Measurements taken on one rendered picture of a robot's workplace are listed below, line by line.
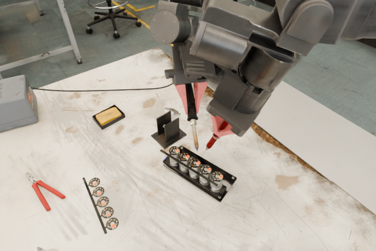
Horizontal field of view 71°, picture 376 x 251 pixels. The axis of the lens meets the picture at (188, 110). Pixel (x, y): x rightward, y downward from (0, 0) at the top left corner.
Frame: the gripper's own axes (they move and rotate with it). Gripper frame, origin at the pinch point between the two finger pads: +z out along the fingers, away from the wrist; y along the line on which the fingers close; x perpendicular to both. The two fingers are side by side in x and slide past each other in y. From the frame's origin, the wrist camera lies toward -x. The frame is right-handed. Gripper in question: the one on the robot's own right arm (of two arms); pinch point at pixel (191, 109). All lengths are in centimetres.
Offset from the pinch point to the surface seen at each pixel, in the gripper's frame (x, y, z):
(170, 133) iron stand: 7.1, -5.0, 7.5
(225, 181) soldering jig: -4.9, 5.7, 16.0
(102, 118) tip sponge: 16.2, -23.0, 4.1
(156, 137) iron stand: 9.6, -8.5, 8.9
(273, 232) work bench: -14.8, 12.5, 22.6
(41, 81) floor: 170, -99, 8
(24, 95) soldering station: 15.1, -40.9, -4.4
